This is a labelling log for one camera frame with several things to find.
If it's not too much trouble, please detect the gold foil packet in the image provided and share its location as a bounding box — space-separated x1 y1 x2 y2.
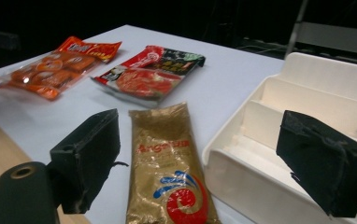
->
124 102 221 224

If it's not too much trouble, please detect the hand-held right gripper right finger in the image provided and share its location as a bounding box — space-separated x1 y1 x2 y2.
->
275 109 357 218

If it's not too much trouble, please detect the red and black seasoning packet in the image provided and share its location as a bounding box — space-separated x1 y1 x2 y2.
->
91 45 207 108

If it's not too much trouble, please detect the white metal desk frame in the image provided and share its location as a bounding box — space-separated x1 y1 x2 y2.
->
283 0 357 59

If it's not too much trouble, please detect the white container bin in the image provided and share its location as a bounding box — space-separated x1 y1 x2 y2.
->
201 51 357 224

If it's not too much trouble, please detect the orange snack packet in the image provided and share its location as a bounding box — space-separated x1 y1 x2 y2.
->
0 35 123 101

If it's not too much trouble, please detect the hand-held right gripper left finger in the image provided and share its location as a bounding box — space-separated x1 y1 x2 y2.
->
49 107 121 215

